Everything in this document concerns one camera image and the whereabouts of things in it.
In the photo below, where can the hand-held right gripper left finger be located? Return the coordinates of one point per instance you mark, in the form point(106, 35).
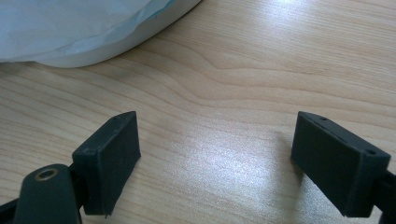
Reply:
point(107, 165)

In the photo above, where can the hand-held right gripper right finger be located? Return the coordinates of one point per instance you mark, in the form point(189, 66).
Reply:
point(336, 165)

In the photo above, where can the white cloth bundle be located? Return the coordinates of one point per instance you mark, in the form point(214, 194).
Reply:
point(130, 37)

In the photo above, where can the pale blue plastic bin liner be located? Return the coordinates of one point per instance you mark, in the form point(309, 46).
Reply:
point(62, 25)

